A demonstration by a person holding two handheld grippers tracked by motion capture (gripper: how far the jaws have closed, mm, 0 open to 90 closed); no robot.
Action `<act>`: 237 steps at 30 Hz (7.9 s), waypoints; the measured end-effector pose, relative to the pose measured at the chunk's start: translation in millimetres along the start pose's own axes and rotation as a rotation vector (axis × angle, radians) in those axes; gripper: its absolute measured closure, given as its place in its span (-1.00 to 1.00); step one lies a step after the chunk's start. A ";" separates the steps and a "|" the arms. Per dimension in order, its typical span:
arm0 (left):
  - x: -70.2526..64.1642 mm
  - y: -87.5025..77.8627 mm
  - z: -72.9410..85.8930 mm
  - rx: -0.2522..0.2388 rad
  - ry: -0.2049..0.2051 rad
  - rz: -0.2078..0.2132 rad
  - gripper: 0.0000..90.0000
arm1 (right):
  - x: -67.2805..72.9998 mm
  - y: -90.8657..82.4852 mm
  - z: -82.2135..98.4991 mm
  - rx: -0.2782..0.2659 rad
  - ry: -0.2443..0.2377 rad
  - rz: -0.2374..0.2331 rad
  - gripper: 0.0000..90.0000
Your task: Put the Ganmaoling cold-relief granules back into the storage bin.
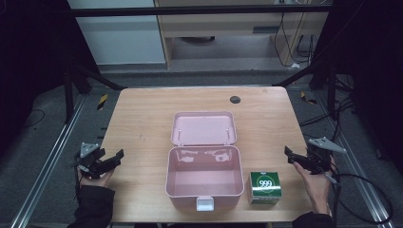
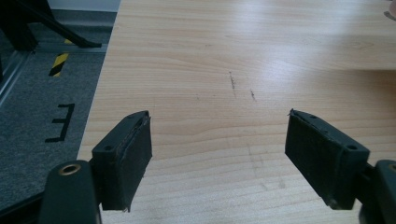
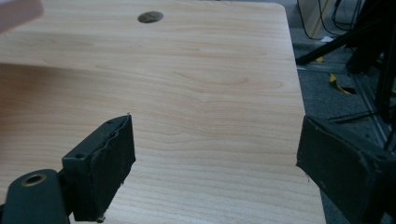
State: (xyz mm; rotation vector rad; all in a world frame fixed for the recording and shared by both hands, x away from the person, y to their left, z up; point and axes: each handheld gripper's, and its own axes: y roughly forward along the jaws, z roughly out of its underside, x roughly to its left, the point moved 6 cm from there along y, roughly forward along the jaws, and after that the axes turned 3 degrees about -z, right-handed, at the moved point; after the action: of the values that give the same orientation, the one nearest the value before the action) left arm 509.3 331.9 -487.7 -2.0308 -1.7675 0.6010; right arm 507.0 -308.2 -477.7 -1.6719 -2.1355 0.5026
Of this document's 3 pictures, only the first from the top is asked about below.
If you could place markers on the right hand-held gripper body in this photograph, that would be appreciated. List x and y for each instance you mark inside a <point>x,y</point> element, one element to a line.
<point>320,155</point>

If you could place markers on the person's right hand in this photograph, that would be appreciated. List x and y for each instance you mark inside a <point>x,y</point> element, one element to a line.
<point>313,186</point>

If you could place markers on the person's left hand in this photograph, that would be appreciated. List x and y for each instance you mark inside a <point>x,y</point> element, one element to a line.
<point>95,180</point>

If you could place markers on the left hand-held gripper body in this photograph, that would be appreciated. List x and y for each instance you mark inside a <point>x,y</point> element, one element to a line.
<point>89,159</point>

